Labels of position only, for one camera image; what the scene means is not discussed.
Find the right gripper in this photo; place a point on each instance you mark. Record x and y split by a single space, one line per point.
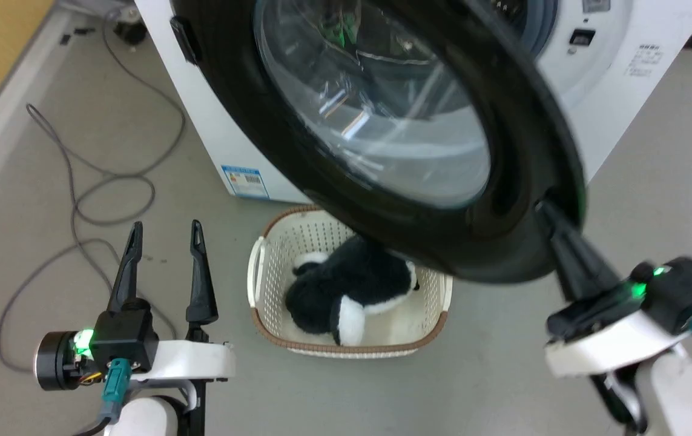
600 354

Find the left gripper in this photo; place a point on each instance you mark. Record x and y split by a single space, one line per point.
182 360

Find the black round washing machine door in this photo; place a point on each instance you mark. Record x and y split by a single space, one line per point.
521 151

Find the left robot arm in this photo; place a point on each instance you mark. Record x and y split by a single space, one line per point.
143 421

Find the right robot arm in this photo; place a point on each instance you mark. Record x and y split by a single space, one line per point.
685 399

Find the white front-load washing machine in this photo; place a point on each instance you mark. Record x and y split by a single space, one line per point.
618 115

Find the blue energy label sticker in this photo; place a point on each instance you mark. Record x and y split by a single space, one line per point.
244 180

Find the white laundry basket brown rim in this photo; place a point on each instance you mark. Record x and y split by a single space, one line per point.
409 321

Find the black and white plush toy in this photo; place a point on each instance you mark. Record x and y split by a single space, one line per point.
358 278

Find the black text warning label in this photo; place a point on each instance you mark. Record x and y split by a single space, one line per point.
643 60

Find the black plug on floor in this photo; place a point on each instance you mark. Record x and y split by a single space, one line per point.
131 31

